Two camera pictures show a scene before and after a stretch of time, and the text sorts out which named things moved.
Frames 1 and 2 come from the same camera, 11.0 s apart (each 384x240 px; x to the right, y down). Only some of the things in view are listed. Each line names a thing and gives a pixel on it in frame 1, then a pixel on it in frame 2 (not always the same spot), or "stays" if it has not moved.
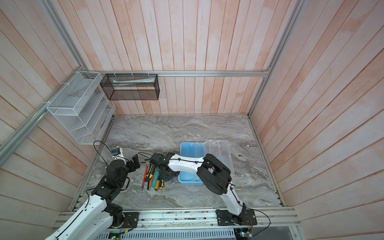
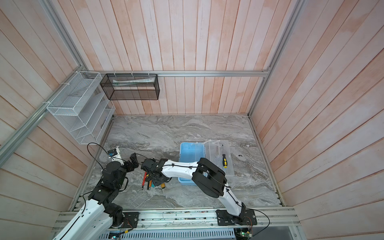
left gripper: x=130 y=163 stays
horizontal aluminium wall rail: x=175 y=71 stays
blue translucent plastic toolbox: x=220 y=149 stays
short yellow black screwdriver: x=162 y=184 → x=224 y=161
